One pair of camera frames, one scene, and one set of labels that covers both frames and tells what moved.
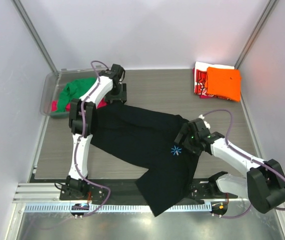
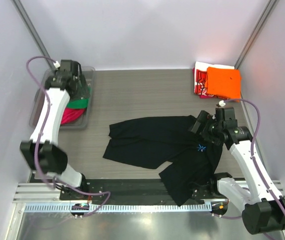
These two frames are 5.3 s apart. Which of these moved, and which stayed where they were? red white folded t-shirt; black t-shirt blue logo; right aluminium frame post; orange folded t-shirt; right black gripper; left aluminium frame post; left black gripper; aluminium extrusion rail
Moved: black t-shirt blue logo; left black gripper; right black gripper
Stayed: right aluminium frame post; red white folded t-shirt; left aluminium frame post; orange folded t-shirt; aluminium extrusion rail
